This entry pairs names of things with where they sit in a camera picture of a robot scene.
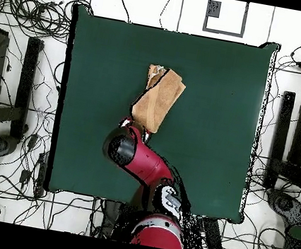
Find tan terry towel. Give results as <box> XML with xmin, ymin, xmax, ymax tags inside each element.
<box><xmin>127</xmin><ymin>62</ymin><xmax>190</xmax><ymax>139</ymax></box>

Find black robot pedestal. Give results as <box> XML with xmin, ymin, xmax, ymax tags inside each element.
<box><xmin>95</xmin><ymin>197</ymin><xmax>228</xmax><ymax>249</ymax></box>

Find grey square floor frame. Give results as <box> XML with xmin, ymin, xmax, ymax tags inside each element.
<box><xmin>201</xmin><ymin>0</ymin><xmax>251</xmax><ymax>39</ymax></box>

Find long black power strip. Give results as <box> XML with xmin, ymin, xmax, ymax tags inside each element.
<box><xmin>32</xmin><ymin>151</ymin><xmax>52</xmax><ymax>199</ymax></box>

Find dark green table cloth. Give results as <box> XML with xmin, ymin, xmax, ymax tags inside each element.
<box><xmin>41</xmin><ymin>3</ymin><xmax>282</xmax><ymax>227</ymax></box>

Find black metal stand base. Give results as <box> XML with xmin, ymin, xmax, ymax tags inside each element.
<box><xmin>0</xmin><ymin>30</ymin><xmax>46</xmax><ymax>142</ymax></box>
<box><xmin>261</xmin><ymin>89</ymin><xmax>301</xmax><ymax>195</ymax></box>

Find small black power adapter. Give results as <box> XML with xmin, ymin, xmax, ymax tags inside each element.
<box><xmin>25</xmin><ymin>133</ymin><xmax>40</xmax><ymax>152</ymax></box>
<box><xmin>18</xmin><ymin>168</ymin><xmax>33</xmax><ymax>186</ymax></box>

